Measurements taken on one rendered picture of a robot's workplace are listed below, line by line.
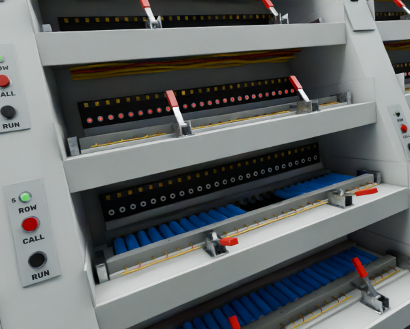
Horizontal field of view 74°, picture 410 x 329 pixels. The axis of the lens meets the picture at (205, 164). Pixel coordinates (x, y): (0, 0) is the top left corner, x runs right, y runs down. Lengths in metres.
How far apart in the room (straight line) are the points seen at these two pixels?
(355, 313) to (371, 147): 0.34
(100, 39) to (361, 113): 0.51
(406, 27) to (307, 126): 0.45
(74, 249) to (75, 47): 0.29
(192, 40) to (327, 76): 0.38
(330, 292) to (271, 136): 0.32
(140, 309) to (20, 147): 0.26
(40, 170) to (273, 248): 0.35
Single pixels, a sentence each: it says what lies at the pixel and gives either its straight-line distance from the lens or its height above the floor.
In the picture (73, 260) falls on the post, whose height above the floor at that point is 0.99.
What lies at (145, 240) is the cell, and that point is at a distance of 0.48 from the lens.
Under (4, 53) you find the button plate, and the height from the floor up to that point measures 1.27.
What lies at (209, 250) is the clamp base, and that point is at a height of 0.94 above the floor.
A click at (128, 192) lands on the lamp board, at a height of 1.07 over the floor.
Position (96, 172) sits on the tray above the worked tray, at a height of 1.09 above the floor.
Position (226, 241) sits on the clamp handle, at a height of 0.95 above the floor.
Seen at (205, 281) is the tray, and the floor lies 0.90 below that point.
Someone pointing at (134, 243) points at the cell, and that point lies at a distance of 0.48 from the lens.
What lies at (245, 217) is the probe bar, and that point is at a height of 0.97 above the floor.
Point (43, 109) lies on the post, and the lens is 0.43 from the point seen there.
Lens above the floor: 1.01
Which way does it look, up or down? 7 degrees up
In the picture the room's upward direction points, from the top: 16 degrees counter-clockwise
